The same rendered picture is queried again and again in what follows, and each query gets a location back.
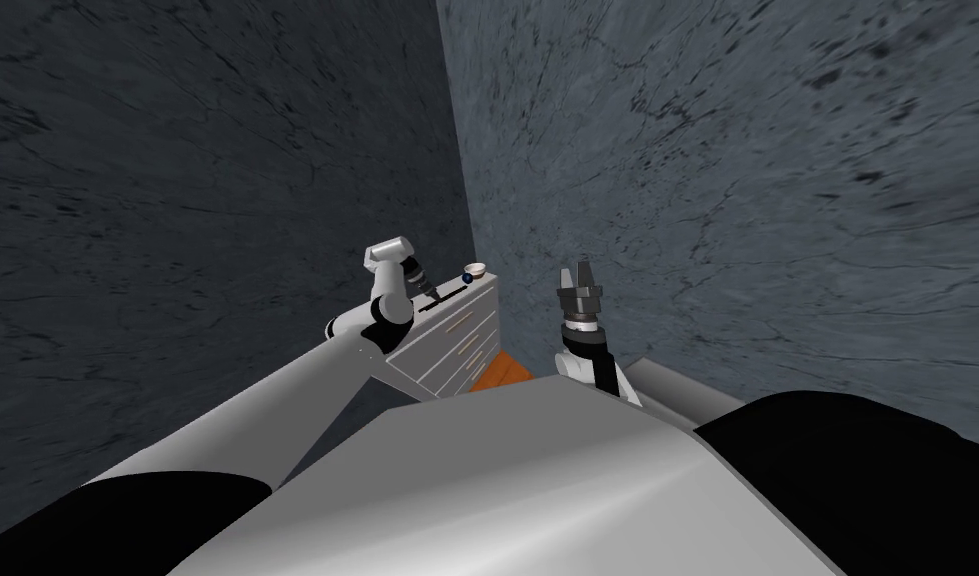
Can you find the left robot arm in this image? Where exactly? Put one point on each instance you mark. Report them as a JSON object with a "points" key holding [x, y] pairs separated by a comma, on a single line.
{"points": [[257, 416]]}

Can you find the white drawer cabinet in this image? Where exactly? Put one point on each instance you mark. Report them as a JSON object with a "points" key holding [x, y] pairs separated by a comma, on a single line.
{"points": [[457, 344]]}

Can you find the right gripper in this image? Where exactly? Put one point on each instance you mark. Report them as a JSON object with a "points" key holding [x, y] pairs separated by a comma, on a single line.
{"points": [[581, 306]]}

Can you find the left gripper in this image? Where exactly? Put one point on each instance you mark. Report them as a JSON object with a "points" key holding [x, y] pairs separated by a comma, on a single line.
{"points": [[423, 286]]}

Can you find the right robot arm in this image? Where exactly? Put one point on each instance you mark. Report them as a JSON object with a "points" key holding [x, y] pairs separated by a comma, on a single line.
{"points": [[857, 480]]}

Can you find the small white bowl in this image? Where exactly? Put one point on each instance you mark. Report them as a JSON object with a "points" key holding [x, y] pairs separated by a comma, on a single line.
{"points": [[476, 270]]}

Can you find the orange flat panel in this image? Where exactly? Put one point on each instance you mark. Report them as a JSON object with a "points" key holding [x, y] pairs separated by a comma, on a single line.
{"points": [[501, 373]]}

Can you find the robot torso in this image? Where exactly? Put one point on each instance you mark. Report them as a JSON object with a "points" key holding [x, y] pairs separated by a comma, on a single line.
{"points": [[489, 488]]}

